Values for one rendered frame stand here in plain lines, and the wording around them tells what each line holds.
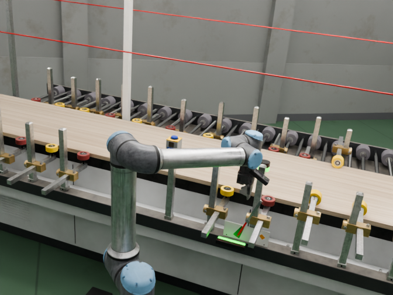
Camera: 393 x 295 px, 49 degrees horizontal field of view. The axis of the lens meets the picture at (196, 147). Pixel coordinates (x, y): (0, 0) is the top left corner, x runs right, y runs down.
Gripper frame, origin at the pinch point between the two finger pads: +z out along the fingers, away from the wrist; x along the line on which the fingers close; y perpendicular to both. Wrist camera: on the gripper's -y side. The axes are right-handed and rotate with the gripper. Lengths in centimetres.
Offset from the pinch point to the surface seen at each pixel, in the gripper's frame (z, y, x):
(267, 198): 10.4, -7.0, -23.0
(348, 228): 7, -52, -5
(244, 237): 28.9, 0.3, -5.4
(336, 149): 6, -40, -114
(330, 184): 11, -40, -63
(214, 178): -3.2, 21.3, -6.1
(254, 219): 15.5, -4.0, -5.3
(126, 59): -38, 129, -102
